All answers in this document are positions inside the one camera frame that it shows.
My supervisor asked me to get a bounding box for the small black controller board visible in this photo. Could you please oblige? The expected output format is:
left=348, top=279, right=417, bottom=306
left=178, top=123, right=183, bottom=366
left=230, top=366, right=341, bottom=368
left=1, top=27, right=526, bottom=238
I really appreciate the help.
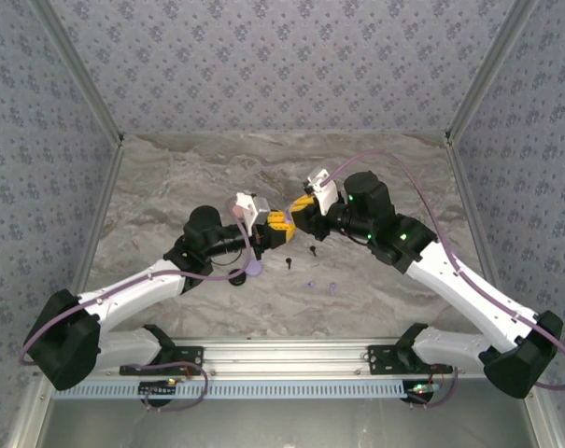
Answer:
left=405, top=381, right=441, bottom=403
left=138, top=380, right=179, bottom=399

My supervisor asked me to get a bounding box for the grey metal panel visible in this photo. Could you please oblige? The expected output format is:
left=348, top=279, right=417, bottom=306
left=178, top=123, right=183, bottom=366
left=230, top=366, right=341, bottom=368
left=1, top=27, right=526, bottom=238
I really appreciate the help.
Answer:
left=8, top=396, right=565, bottom=448

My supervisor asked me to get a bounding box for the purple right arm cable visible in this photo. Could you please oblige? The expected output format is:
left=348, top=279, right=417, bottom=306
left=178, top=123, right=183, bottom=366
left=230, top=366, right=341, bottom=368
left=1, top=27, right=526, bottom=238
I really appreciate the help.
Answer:
left=323, top=149, right=565, bottom=410

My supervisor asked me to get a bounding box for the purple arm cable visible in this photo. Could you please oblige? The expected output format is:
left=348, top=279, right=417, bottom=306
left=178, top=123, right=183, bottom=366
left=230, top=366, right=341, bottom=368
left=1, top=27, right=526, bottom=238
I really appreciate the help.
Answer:
left=323, top=149, right=565, bottom=410
left=19, top=198, right=264, bottom=413

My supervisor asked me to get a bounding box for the aluminium side rail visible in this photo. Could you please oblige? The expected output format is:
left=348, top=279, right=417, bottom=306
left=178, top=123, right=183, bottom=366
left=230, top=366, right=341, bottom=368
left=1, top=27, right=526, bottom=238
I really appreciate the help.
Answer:
left=55, top=137, right=127, bottom=344
left=445, top=134, right=516, bottom=330

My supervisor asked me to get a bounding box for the long aluminium base rail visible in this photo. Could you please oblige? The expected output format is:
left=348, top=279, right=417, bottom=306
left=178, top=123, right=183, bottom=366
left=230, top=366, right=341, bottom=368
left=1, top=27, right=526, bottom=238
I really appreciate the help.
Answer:
left=35, top=339, right=535, bottom=378

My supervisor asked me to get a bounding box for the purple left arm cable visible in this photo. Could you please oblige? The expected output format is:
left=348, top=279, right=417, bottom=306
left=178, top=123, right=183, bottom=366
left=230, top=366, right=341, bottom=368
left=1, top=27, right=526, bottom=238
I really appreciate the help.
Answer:
left=19, top=198, right=264, bottom=413

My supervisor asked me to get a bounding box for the white slotted cable duct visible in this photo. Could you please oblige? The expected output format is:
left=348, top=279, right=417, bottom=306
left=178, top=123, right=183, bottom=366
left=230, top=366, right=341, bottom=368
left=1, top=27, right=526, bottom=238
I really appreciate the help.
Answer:
left=51, top=380, right=445, bottom=401

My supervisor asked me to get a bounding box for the aluminium corner post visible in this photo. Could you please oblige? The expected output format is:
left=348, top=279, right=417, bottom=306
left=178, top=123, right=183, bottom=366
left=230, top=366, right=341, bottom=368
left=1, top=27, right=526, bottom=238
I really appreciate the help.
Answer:
left=444, top=0, right=544, bottom=144
left=32, top=0, right=126, bottom=148

